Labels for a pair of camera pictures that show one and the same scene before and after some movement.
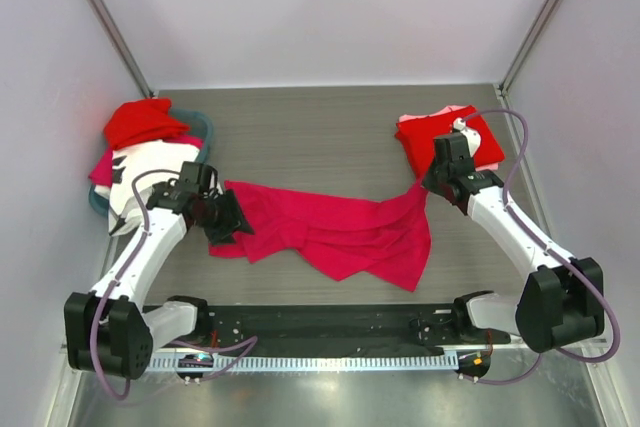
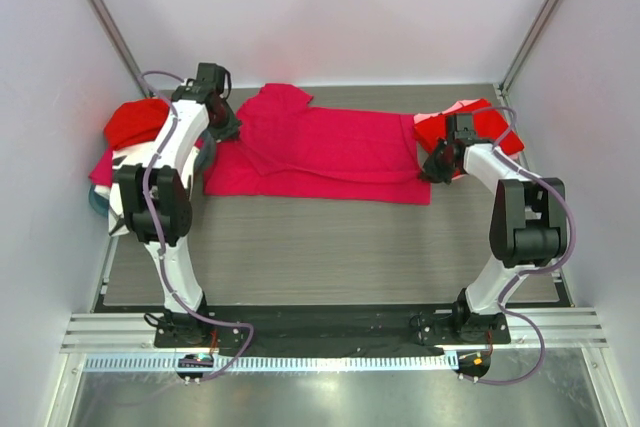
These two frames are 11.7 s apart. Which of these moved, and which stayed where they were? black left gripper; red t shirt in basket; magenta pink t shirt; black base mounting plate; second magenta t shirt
Moved: black left gripper; magenta pink t shirt
Stayed: second magenta t shirt; red t shirt in basket; black base mounting plate
